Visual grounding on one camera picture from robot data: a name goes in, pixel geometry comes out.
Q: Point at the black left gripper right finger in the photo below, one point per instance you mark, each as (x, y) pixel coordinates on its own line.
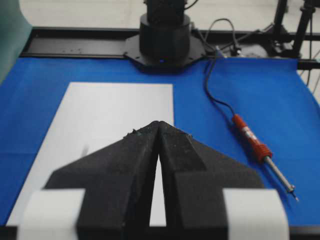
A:
(210, 196)

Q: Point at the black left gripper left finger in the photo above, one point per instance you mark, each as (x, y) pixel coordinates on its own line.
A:
(106, 195)

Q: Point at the red handled soldering iron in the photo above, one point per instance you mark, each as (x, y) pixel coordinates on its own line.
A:
(262, 153)

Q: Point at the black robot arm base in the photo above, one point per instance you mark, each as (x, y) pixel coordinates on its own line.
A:
(165, 40)

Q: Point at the white paper sheet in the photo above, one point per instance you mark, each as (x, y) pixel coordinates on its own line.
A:
(90, 116)

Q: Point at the blue table mat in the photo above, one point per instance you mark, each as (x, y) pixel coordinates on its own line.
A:
(267, 94)

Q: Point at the black tripod stand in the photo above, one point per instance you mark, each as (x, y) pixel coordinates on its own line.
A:
(291, 28)

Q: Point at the green curtain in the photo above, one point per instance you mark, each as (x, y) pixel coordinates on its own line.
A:
(14, 33)

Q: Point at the black aluminium rail frame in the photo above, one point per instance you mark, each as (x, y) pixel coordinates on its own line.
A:
(109, 43)

